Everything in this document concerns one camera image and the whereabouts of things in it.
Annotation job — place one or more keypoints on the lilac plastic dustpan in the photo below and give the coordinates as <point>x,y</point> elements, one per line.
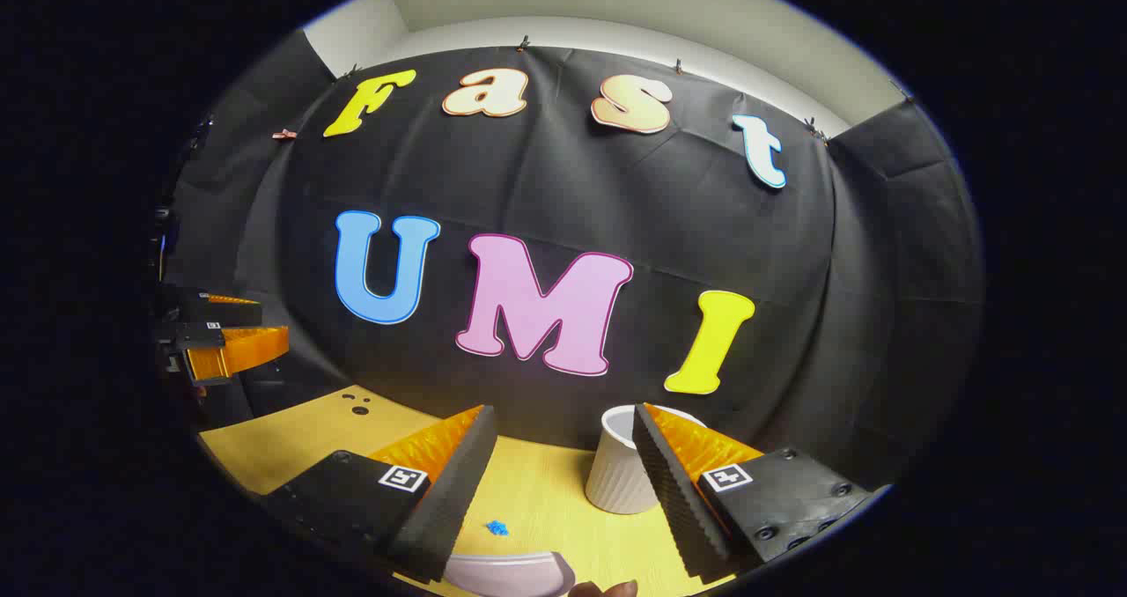
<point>511,575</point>

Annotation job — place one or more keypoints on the blue paper trash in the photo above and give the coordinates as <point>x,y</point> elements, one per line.
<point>497,527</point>

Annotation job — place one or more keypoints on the white ribbed garbage bin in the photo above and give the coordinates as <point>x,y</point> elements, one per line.
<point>616,478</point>

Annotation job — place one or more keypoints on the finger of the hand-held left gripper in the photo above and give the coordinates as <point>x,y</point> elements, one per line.
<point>224,312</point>
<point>238,350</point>

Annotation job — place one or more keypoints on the wooden desktop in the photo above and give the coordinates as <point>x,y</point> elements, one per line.
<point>537,491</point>

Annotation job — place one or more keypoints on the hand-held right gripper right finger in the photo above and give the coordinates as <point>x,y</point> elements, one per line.
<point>673,491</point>

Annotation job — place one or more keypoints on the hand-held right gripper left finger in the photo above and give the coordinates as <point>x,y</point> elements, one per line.
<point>449,491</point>

